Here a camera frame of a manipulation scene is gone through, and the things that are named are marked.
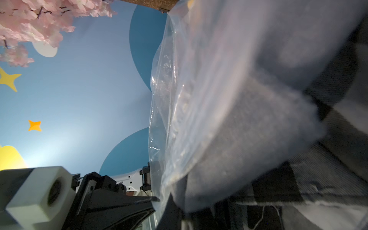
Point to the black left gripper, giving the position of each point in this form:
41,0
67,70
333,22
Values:
101,203

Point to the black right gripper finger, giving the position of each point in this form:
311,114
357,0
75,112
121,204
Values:
172,217

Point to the clear plastic vacuum bag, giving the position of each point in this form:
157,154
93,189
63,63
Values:
197,75

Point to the grey white plaid shirt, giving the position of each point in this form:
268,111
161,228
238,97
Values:
236,216

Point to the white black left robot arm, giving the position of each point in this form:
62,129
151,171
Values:
136,181

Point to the pink blossom artificial tree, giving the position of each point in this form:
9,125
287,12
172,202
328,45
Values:
42,21

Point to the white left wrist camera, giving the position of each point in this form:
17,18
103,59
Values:
44,199

